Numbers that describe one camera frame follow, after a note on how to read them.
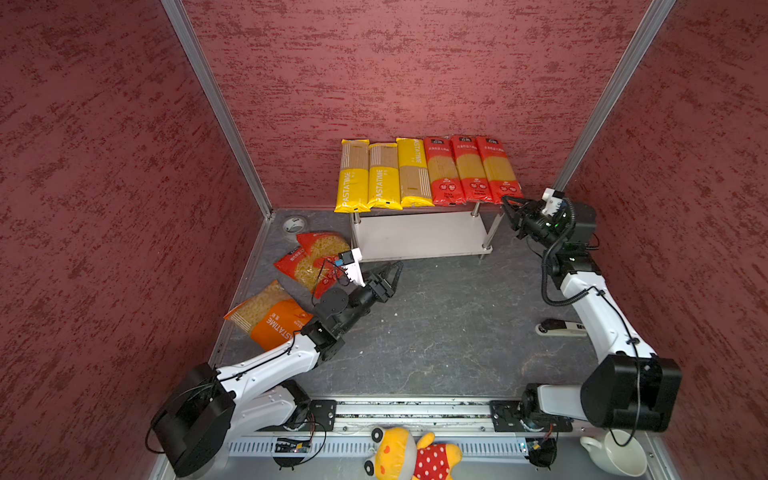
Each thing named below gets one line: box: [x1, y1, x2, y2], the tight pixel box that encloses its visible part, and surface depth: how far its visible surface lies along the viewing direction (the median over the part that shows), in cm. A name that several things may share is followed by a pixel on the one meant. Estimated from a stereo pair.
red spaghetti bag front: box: [476, 136, 524, 205], surface depth 82 cm
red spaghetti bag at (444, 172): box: [424, 136, 466, 207], surface depth 82 cm
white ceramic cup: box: [580, 429, 648, 477], surface depth 64 cm
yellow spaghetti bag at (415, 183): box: [396, 137, 435, 208], surface depth 81 cm
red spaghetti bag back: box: [451, 135, 493, 204], surface depth 83 cm
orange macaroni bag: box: [224, 280, 314, 352], surface depth 88 cm
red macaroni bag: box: [274, 232, 351, 299], surface depth 102 cm
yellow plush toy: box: [364, 427, 463, 480], surface depth 65 cm
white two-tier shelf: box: [350, 204, 504, 262], surface depth 107 cm
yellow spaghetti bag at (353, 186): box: [334, 139, 371, 213], surface depth 79 cm
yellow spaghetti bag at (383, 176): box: [367, 143, 403, 210], surface depth 80 cm
